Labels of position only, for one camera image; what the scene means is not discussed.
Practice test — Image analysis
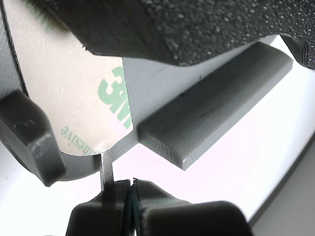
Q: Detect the gripper finger with metal blade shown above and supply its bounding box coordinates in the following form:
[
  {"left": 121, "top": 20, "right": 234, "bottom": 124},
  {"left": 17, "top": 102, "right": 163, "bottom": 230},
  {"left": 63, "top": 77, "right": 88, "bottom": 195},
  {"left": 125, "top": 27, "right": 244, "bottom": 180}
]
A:
[{"left": 65, "top": 152, "right": 131, "bottom": 236}]

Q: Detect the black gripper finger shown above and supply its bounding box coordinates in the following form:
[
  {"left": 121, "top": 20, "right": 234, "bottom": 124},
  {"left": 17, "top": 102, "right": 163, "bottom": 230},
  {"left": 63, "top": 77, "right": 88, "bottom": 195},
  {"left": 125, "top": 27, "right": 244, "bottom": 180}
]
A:
[
  {"left": 49, "top": 0, "right": 315, "bottom": 70},
  {"left": 130, "top": 177, "right": 254, "bottom": 236}
]

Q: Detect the gray printed fixture plate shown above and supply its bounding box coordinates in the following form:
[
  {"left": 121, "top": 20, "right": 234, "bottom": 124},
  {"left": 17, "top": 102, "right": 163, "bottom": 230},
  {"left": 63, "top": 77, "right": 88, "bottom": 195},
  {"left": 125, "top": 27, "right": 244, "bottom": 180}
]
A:
[{"left": 0, "top": 0, "right": 315, "bottom": 187}]

